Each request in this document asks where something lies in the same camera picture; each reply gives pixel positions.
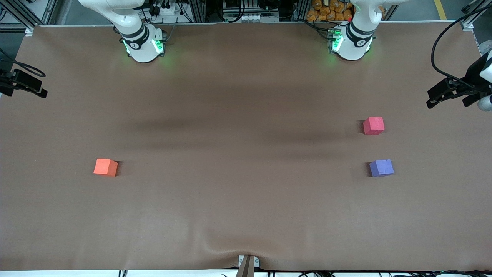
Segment orange foam block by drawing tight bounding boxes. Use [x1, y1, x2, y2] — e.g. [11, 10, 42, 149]
[93, 158, 119, 177]

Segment red foam block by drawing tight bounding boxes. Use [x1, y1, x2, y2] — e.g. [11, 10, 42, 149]
[363, 117, 385, 135]

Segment purple foam block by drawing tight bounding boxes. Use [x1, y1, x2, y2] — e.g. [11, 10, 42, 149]
[369, 159, 394, 177]

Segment bag of orange items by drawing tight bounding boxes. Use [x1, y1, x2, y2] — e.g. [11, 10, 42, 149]
[306, 0, 354, 22]

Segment white power strip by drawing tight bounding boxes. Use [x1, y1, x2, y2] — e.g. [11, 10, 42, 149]
[153, 3, 178, 16]

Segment large table cover sheet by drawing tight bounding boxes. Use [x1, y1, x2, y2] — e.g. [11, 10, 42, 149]
[0, 22, 492, 272]

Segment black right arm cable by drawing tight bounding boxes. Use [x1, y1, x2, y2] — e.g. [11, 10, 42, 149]
[0, 49, 47, 78]

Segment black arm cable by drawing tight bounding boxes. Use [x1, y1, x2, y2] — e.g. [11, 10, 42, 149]
[0, 49, 47, 78]
[431, 13, 492, 91]

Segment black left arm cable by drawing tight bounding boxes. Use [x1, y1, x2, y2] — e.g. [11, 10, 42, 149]
[431, 13, 492, 91]

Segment aluminium frame profile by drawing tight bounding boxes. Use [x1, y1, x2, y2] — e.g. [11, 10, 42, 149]
[460, 0, 492, 31]
[0, 0, 59, 36]

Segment metal bracket at table edge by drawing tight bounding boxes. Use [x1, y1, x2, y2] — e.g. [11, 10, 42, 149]
[238, 255, 260, 277]

